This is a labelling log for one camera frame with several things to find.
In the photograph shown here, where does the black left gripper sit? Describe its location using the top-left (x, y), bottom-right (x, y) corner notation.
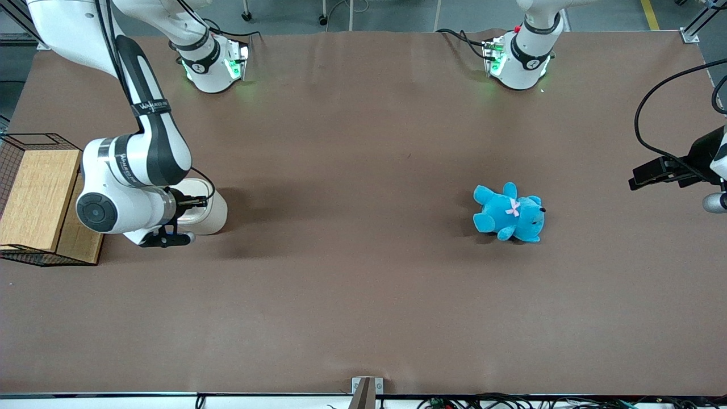
top-left (628, 126), bottom-right (727, 191)

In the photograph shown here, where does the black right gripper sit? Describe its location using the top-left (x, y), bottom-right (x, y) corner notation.
top-left (168, 192), bottom-right (209, 227)

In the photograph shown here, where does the cream lidded trash can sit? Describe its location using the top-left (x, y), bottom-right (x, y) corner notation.
top-left (170, 178), bottom-right (229, 236)

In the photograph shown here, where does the blue teddy bear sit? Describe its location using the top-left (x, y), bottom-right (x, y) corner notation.
top-left (473, 182), bottom-right (547, 244)

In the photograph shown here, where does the light wooden box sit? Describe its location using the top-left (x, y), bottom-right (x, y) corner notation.
top-left (0, 149), bottom-right (83, 253)

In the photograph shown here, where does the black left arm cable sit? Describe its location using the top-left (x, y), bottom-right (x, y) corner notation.
top-left (634, 59), bottom-right (727, 165)

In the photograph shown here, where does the aluminium frame corner bracket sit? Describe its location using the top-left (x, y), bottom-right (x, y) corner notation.
top-left (679, 0), bottom-right (727, 45)

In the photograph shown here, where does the black wire mesh basket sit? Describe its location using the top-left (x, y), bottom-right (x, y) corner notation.
top-left (0, 133), bottom-right (106, 267)

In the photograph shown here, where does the black right base cable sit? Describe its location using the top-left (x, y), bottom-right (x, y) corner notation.
top-left (203, 19), bottom-right (260, 46)

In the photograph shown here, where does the black base cable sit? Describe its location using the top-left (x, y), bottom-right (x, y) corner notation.
top-left (203, 19), bottom-right (260, 46)
top-left (436, 28), bottom-right (490, 61)

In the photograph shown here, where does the black left base cable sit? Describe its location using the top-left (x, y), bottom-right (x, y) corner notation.
top-left (436, 28), bottom-right (490, 61)

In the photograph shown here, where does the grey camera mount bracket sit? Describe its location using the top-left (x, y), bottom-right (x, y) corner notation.
top-left (348, 376), bottom-right (385, 409)

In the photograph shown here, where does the black cable bundle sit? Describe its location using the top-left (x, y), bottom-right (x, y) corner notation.
top-left (416, 393), bottom-right (727, 409)

